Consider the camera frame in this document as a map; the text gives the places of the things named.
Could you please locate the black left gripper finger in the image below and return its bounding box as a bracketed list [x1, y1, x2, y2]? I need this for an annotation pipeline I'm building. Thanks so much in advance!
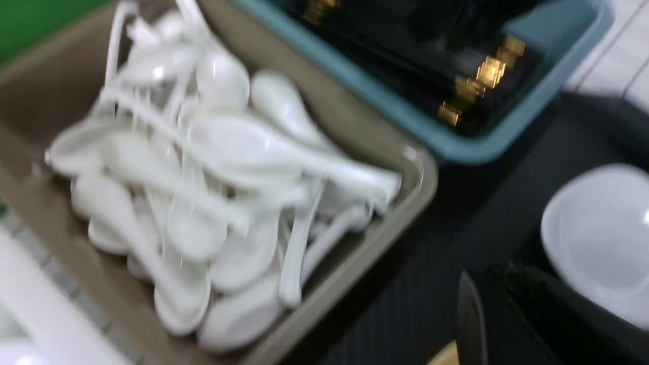
[456, 266, 648, 364]

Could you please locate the white sauce dish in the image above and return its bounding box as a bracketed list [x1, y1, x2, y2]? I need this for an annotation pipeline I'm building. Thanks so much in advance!
[540, 163, 648, 331]

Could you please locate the tan noodle bowl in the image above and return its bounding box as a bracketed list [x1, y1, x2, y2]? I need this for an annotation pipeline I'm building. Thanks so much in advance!
[427, 341, 459, 365]

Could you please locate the black plastic serving tray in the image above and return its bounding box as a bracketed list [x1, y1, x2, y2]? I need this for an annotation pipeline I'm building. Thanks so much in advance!
[282, 93, 647, 364]

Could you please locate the blue plastic chopstick bin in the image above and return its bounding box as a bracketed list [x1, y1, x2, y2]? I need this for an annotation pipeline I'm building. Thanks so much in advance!
[234, 1, 615, 165]

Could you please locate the black chopsticks bundle in bin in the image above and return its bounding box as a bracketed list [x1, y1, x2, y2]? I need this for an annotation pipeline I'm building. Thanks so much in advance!
[277, 1, 542, 136]

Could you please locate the long white spoon in bin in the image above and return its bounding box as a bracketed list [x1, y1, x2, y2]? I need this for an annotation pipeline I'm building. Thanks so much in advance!
[187, 113, 403, 203]

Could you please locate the large white plastic tub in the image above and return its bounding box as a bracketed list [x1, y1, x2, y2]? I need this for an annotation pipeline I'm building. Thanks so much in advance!
[1, 230, 130, 364]

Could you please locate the brown plastic spoon bin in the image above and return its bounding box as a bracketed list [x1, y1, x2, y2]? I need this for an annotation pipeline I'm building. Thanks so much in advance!
[2, 1, 439, 364]

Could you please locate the green backdrop cloth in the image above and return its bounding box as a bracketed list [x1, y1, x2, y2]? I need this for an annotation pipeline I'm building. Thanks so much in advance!
[1, 1, 107, 64]

